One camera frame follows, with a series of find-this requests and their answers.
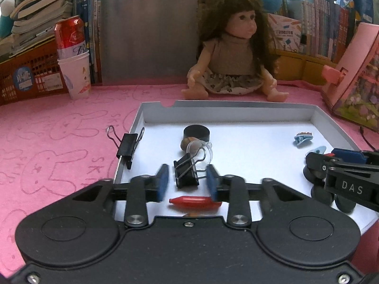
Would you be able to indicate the large black binder clip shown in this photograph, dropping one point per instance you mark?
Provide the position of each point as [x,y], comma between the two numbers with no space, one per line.
[185,174]

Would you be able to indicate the small black binder clip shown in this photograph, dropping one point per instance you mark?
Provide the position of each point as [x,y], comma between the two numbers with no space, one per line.
[127,146]

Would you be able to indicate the white paper cup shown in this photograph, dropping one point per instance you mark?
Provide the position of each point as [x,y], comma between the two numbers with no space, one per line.
[75,77]

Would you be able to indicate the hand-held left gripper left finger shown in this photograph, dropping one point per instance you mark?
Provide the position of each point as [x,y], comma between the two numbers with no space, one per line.
[161,183]

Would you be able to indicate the blue upright booklets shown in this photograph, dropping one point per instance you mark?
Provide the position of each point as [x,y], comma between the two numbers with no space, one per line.
[88,29]

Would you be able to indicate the row of upright books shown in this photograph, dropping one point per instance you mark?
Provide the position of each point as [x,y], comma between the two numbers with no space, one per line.
[322,26]

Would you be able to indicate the bear hair clip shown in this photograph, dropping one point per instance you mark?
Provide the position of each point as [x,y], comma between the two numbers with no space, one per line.
[302,139]

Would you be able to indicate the black round lid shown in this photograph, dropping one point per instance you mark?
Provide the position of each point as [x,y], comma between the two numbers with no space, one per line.
[345,204]
[197,133]
[321,195]
[309,174]

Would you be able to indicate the pink triangular toy bag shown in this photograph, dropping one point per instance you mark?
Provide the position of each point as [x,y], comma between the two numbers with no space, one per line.
[361,80]

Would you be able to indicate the white cardboard box tray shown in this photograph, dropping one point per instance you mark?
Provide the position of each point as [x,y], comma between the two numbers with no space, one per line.
[251,142]

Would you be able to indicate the blue plush toy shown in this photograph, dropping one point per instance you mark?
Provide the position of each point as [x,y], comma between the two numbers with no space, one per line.
[4,17]

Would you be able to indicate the colourful printed carton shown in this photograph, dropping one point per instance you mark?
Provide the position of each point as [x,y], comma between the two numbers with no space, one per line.
[288,35]

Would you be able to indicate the light brown nut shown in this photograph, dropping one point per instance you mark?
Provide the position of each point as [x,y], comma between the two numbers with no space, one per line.
[194,148]

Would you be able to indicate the pink bunny-print cloth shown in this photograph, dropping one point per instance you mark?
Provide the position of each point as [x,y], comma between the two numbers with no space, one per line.
[59,142]

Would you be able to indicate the long-haired baby doll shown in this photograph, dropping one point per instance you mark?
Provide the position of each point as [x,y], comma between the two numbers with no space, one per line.
[234,53]

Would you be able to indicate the stack of lying books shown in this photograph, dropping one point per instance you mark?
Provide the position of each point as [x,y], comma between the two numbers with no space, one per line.
[41,9]

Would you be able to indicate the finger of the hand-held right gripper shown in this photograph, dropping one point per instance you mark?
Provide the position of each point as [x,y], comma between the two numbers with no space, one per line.
[318,162]
[348,153]

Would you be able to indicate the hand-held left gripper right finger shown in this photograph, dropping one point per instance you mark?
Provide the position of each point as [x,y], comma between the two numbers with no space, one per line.
[213,183]

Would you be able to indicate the yellow wooden shelf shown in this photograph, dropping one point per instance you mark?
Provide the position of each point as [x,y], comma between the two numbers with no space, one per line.
[299,68]

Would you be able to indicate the clear plastic hook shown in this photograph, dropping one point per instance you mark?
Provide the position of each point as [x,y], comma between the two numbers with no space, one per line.
[209,153]

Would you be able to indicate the light blue hair clip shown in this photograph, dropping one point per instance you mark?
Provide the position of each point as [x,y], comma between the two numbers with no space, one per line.
[317,149]

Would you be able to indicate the red hair clip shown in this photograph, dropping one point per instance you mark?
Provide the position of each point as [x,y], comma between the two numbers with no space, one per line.
[192,202]

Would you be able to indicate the red drink can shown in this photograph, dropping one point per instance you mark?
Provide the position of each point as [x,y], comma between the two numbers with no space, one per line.
[69,35]

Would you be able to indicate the orange plastic basket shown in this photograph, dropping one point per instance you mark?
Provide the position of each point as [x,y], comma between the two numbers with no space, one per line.
[26,77]

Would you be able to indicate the grey translucent storage box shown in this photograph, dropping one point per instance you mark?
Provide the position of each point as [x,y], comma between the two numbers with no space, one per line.
[148,32]

